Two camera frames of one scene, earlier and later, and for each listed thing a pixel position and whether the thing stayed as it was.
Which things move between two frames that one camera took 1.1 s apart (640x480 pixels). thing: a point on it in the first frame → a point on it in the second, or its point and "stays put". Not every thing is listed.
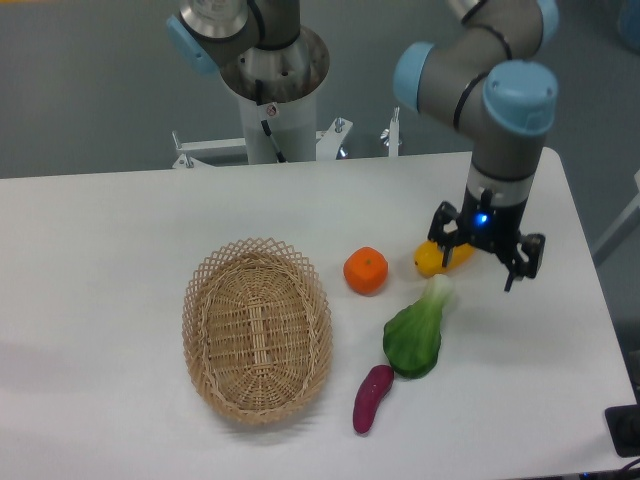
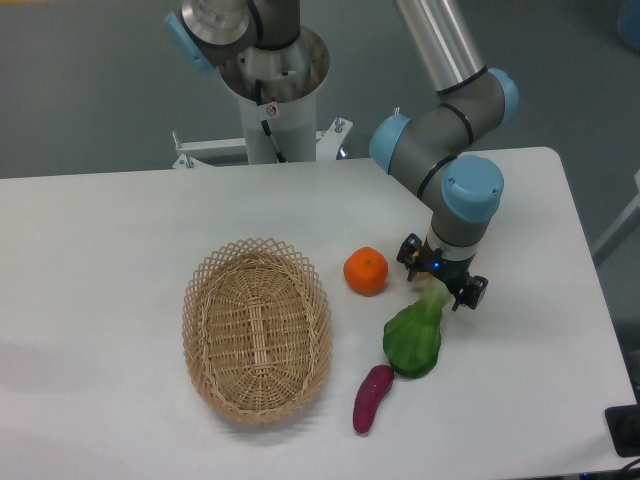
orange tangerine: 366,270 stays put
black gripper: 491,226 → 453,273
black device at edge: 623,423 stays put
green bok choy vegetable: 412,336 stays put
